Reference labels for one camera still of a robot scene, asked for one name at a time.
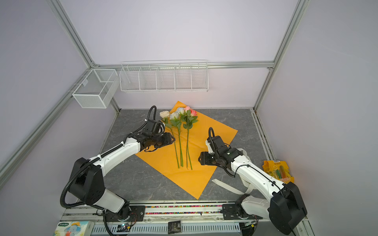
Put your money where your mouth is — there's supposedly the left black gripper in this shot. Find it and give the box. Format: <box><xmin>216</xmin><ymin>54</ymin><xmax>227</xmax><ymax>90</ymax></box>
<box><xmin>152</xmin><ymin>132</ymin><xmax>176</xmax><ymax>148</ymax></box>

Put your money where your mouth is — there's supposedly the cream fake rose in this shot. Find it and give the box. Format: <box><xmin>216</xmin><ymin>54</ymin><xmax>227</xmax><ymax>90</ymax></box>
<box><xmin>159</xmin><ymin>111</ymin><xmax>180</xmax><ymax>168</ymax></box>

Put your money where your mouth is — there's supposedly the pale white fake rose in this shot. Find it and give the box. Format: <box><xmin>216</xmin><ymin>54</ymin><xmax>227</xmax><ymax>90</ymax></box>
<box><xmin>170</xmin><ymin>112</ymin><xmax>184</xmax><ymax>167</ymax></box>

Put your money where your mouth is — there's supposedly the orange wrapping paper sheet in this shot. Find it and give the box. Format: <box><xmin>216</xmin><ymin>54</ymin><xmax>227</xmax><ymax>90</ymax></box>
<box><xmin>137</xmin><ymin>112</ymin><xmax>237</xmax><ymax>199</ymax></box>

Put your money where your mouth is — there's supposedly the red pink fake rose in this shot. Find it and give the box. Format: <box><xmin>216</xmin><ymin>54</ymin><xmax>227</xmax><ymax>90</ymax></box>
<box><xmin>183</xmin><ymin>106</ymin><xmax>197</xmax><ymax>170</ymax></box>

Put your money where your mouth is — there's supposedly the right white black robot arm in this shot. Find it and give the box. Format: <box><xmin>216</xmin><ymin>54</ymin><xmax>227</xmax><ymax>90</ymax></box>
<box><xmin>198</xmin><ymin>135</ymin><xmax>307</xmax><ymax>235</ymax></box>

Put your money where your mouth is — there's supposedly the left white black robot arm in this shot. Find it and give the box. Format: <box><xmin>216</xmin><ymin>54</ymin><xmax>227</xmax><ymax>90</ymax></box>
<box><xmin>60</xmin><ymin>120</ymin><xmax>175</xmax><ymax>220</ymax></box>

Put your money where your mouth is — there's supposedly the white ribbon strip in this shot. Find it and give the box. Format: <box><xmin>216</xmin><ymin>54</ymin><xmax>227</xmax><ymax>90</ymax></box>
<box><xmin>211</xmin><ymin>147</ymin><xmax>255</xmax><ymax>195</ymax></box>

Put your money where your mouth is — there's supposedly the yellow snack bag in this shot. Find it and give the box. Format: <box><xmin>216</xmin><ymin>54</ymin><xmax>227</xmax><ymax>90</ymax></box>
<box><xmin>262</xmin><ymin>160</ymin><xmax>294</xmax><ymax>183</ymax></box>

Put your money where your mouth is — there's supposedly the black square card middle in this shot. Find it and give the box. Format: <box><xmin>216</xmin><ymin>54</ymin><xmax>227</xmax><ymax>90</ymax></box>
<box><xmin>168</xmin><ymin>220</ymin><xmax>182</xmax><ymax>235</ymax></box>

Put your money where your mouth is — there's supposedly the tissue pack with elephant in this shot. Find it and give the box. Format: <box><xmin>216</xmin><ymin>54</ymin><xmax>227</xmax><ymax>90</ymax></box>
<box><xmin>53</xmin><ymin>221</ymin><xmax>94</xmax><ymax>236</ymax></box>

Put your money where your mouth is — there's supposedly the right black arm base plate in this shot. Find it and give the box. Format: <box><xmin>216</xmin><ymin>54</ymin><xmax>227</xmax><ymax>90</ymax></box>
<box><xmin>221</xmin><ymin>203</ymin><xmax>262</xmax><ymax>220</ymax></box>

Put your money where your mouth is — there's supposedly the long white wire rack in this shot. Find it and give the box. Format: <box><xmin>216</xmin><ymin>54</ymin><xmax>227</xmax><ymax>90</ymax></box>
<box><xmin>120</xmin><ymin>60</ymin><xmax>209</xmax><ymax>92</ymax></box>

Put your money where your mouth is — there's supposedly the small white wire basket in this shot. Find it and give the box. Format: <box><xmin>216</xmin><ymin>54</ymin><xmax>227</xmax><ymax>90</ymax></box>
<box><xmin>72</xmin><ymin>68</ymin><xmax>120</xmax><ymax>109</ymax></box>

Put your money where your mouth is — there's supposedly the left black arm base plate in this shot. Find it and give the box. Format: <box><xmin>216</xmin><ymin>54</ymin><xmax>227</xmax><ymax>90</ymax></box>
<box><xmin>104</xmin><ymin>205</ymin><xmax>146</xmax><ymax>222</ymax></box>

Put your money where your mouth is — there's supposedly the white slotted cable duct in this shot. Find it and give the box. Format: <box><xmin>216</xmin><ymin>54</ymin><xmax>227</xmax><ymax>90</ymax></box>
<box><xmin>108</xmin><ymin>222</ymin><xmax>242</xmax><ymax>236</ymax></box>

